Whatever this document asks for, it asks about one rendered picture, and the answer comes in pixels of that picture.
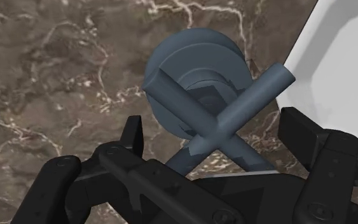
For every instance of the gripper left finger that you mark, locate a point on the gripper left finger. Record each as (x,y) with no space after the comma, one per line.
(110,173)

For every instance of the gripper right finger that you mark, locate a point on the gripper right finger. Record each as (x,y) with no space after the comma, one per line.
(327,167)

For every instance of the white basin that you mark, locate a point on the white basin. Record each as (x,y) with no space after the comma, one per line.
(336,68)

